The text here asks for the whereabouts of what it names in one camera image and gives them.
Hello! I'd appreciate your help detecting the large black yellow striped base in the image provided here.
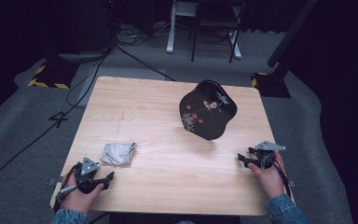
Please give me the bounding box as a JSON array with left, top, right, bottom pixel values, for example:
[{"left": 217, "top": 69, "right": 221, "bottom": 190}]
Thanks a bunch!
[{"left": 27, "top": 61, "right": 80, "bottom": 90}]

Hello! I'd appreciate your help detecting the left hand-held gripper cable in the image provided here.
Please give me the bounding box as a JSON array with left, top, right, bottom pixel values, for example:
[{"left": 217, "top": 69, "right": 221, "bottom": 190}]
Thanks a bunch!
[{"left": 53, "top": 161, "right": 83, "bottom": 213}]

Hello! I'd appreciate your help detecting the black folding chair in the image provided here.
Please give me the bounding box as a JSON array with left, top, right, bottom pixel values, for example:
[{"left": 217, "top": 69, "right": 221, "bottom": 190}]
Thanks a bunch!
[{"left": 190, "top": 0, "right": 248, "bottom": 63}]

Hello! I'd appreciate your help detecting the black base with yellow stripes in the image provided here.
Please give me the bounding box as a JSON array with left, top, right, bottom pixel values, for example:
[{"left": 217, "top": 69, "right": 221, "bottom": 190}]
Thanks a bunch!
[{"left": 251, "top": 72, "right": 292, "bottom": 99}]

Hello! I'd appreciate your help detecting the black slanted stand post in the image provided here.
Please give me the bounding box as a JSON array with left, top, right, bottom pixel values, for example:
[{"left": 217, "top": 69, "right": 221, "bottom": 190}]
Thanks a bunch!
[{"left": 267, "top": 0, "right": 320, "bottom": 69}]

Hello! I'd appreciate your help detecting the long black floor cable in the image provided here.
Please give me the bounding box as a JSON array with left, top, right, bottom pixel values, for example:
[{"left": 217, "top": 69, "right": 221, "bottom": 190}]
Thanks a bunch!
[{"left": 0, "top": 46, "right": 117, "bottom": 194}]

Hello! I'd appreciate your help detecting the tangle of floor cables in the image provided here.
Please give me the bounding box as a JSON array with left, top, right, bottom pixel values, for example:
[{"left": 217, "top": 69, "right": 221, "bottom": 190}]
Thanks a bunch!
[{"left": 117, "top": 21, "right": 170, "bottom": 47}]

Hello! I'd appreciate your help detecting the right hand-held gripper cable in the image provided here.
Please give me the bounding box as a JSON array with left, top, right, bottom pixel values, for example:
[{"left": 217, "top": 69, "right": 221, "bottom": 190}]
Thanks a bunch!
[{"left": 268, "top": 155, "right": 293, "bottom": 199}]

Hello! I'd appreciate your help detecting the person's right hand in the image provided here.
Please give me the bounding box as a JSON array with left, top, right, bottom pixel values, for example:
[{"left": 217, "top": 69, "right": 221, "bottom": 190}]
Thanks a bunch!
[{"left": 247, "top": 150, "right": 286, "bottom": 201}]

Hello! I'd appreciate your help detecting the person's left hand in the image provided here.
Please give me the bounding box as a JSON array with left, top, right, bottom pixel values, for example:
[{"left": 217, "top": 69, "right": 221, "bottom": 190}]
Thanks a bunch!
[{"left": 60, "top": 171, "right": 105, "bottom": 215}]

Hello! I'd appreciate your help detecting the grey cloth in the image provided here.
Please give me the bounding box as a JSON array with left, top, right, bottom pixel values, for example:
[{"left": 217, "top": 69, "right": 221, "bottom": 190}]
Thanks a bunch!
[{"left": 100, "top": 142, "right": 138, "bottom": 167}]

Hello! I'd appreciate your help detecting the black floral pouch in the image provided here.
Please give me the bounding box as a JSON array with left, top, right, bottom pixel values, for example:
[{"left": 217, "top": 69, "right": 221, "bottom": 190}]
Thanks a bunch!
[{"left": 178, "top": 79, "right": 238, "bottom": 141}]

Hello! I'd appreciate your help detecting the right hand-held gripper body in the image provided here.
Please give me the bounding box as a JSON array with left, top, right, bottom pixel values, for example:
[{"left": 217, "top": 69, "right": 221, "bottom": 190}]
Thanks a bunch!
[{"left": 247, "top": 140, "right": 287, "bottom": 171}]

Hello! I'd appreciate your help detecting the hand-held gripper cable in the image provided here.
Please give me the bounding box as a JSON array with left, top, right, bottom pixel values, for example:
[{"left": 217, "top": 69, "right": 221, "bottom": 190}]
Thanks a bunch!
[
  {"left": 268, "top": 155, "right": 293, "bottom": 199},
  {"left": 53, "top": 161, "right": 83, "bottom": 213}
]

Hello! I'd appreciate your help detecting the white desk frame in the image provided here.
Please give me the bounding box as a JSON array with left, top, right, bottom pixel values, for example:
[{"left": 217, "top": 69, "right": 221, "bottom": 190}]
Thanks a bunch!
[{"left": 166, "top": 0, "right": 242, "bottom": 60}]

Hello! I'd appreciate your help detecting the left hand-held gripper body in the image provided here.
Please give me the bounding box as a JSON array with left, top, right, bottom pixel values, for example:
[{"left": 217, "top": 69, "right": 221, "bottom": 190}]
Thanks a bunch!
[{"left": 74, "top": 156, "right": 104, "bottom": 194}]

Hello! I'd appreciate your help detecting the dark equipment stand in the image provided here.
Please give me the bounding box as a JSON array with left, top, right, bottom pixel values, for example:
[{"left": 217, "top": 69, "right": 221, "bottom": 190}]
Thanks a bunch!
[{"left": 54, "top": 0, "right": 117, "bottom": 64}]

